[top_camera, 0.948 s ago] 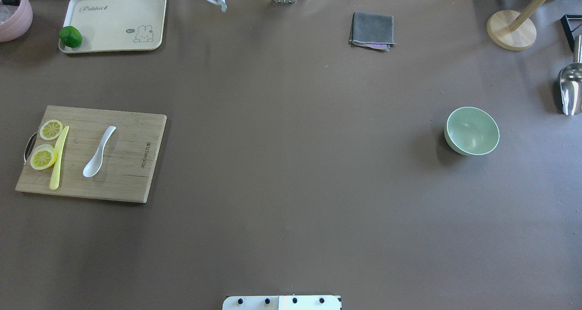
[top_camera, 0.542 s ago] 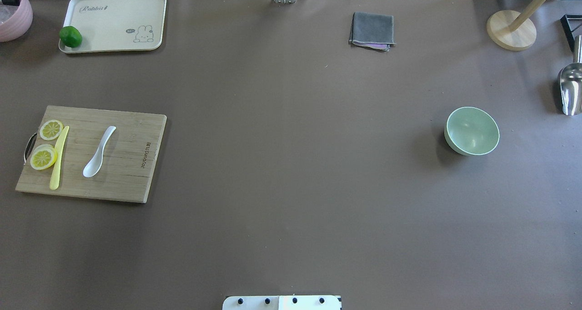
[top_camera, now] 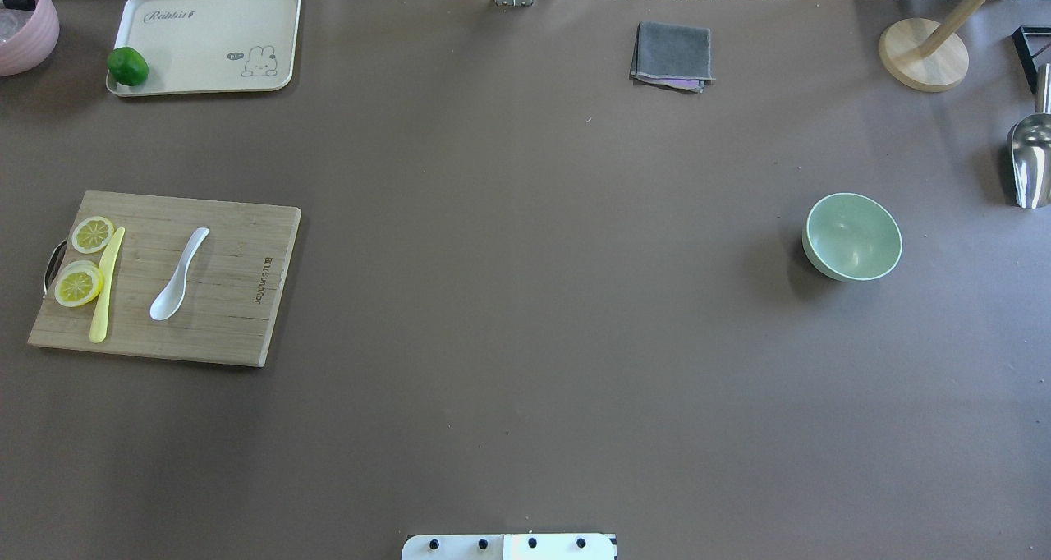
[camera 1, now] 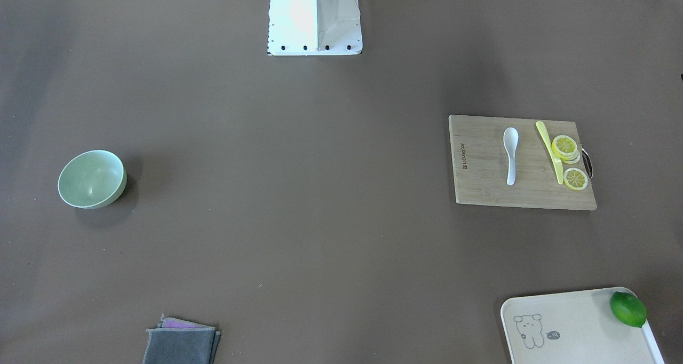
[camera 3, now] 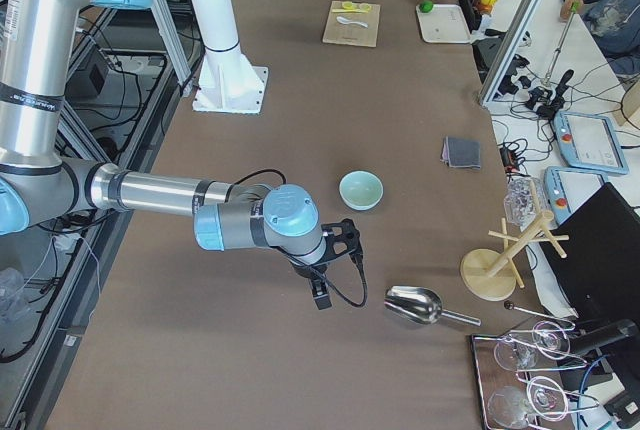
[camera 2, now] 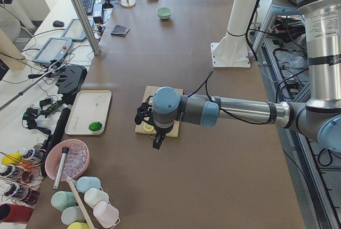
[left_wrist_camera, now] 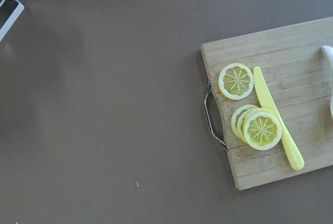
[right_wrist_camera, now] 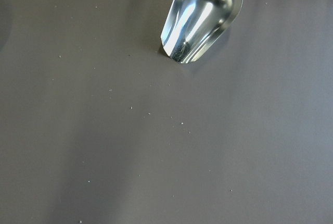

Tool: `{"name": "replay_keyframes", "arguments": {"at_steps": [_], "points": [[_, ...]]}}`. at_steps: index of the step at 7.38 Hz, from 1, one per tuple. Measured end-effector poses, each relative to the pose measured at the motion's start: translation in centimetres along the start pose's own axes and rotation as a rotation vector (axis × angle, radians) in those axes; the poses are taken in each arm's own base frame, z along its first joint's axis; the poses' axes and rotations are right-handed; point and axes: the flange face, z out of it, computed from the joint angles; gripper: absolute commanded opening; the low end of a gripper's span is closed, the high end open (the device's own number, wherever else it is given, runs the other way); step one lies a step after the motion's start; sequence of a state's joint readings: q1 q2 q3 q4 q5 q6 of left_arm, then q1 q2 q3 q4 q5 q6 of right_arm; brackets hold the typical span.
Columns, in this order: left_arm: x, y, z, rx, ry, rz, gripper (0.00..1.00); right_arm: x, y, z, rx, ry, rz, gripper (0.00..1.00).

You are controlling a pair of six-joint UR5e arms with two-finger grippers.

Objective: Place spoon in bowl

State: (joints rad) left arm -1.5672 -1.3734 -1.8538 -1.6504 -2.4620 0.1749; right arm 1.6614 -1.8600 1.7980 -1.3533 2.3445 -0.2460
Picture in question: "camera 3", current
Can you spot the grey folded cloth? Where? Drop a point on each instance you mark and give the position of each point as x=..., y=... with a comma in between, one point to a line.
x=461, y=153

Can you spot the person in blue hoodie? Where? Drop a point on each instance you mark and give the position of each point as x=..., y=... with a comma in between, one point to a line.
x=614, y=27

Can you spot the aluminium frame post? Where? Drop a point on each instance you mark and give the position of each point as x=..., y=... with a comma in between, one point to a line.
x=523, y=16

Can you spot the yellow plastic knife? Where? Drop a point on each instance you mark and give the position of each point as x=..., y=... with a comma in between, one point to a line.
x=354, y=10

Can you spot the clear glass jar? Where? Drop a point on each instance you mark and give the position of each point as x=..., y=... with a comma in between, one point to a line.
x=524, y=199

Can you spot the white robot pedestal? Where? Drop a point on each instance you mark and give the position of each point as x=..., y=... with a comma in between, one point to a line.
x=228, y=82

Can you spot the blue teach pendant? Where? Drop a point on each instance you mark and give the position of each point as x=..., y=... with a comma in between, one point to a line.
x=589, y=142
x=567, y=189

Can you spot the green lime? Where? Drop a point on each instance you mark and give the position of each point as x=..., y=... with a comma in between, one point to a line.
x=426, y=6

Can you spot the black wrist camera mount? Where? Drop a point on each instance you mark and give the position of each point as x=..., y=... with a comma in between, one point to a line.
x=341, y=238

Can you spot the white ceramic spoon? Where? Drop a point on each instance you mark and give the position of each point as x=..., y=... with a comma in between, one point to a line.
x=346, y=21

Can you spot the light green bowl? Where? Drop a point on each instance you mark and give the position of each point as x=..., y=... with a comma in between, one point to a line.
x=361, y=190

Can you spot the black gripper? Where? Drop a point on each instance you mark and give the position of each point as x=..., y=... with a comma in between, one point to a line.
x=309, y=272

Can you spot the cream rabbit tray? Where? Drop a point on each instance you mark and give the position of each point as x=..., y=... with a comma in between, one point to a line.
x=443, y=24

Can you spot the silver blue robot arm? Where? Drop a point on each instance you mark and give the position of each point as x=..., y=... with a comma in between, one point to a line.
x=38, y=185

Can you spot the metal scoop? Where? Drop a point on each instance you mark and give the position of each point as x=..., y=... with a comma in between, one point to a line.
x=422, y=305

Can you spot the wine glass rack tray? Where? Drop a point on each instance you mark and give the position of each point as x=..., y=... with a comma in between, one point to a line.
x=517, y=376

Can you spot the wooden cup tree stand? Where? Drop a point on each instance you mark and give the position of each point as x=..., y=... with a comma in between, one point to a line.
x=493, y=276

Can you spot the black monitor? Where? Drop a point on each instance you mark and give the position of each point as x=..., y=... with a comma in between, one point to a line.
x=599, y=276

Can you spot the bamboo cutting board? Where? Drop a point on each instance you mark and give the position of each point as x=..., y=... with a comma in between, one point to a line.
x=335, y=33

